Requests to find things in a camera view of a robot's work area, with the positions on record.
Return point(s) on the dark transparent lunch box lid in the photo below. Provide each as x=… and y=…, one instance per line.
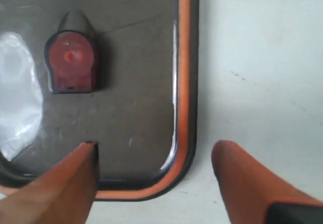
x=120, y=73

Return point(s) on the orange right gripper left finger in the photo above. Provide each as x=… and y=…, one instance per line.
x=64, y=194

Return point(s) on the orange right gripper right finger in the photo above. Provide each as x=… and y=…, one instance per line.
x=253, y=194

